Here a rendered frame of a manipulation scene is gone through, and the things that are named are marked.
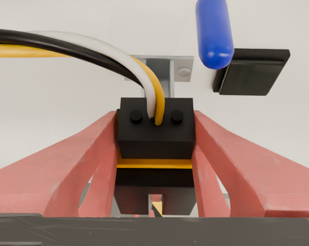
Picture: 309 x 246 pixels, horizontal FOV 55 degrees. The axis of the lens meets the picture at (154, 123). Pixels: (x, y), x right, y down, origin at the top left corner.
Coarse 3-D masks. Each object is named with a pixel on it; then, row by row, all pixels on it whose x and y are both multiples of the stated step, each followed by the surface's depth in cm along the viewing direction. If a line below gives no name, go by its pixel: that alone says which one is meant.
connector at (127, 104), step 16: (128, 112) 12; (144, 112) 12; (176, 112) 12; (192, 112) 12; (128, 128) 12; (144, 128) 12; (160, 128) 12; (176, 128) 12; (192, 128) 12; (128, 144) 12; (144, 144) 12; (160, 144) 12; (176, 144) 12; (192, 144) 12
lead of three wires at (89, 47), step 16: (0, 32) 6; (16, 32) 7; (32, 32) 7; (48, 32) 7; (64, 32) 7; (0, 48) 7; (16, 48) 7; (32, 48) 7; (48, 48) 7; (64, 48) 7; (80, 48) 7; (96, 48) 8; (112, 48) 8; (96, 64) 8; (112, 64) 8; (128, 64) 8; (144, 64) 9; (144, 80) 9; (160, 96) 10; (160, 112) 11
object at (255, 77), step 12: (240, 48) 18; (240, 60) 18; (252, 60) 18; (264, 60) 18; (276, 60) 18; (228, 72) 18; (240, 72) 18; (252, 72) 18; (264, 72) 18; (276, 72) 18; (216, 84) 20; (228, 84) 20; (240, 84) 20; (252, 84) 20; (264, 84) 20
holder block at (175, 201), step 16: (128, 176) 13; (144, 176) 13; (160, 176) 13; (176, 176) 13; (192, 176) 13; (128, 192) 14; (144, 192) 14; (160, 192) 14; (176, 192) 14; (192, 192) 14; (128, 208) 16; (144, 208) 16; (176, 208) 16; (192, 208) 16
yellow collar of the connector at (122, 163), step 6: (120, 156) 13; (120, 162) 13; (126, 162) 13; (132, 162) 13; (138, 162) 13; (144, 162) 13; (150, 162) 13; (156, 162) 13; (162, 162) 13; (168, 162) 13; (174, 162) 13; (180, 162) 13; (186, 162) 13
